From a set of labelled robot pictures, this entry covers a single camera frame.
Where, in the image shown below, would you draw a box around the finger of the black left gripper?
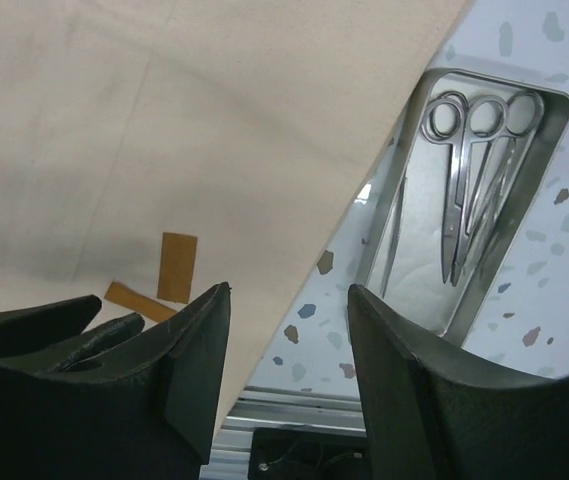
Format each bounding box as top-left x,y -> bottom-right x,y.
48,313 -> 145,372
0,295 -> 102,355

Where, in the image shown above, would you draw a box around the brown bandage strip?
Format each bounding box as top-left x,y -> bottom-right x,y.
157,232 -> 198,304
104,281 -> 177,323

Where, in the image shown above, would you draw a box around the steel surgical scissors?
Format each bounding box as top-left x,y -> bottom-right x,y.
420,91 -> 468,286

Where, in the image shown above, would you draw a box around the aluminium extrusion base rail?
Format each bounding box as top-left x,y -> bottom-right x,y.
200,387 -> 365,479

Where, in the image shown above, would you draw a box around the steel hemostat forceps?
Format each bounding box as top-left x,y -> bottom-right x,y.
439,91 -> 544,285

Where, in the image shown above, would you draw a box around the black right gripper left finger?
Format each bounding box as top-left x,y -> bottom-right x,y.
0,283 -> 231,479

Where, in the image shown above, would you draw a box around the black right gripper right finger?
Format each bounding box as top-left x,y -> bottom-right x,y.
348,285 -> 569,479

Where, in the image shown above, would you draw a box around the beige cloth mat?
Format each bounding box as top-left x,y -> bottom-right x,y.
0,1 -> 470,419

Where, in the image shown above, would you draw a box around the short steel tweezers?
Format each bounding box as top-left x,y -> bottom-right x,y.
467,138 -> 517,246

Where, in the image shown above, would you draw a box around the steel instrument tray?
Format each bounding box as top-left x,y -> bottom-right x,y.
355,68 -> 569,345

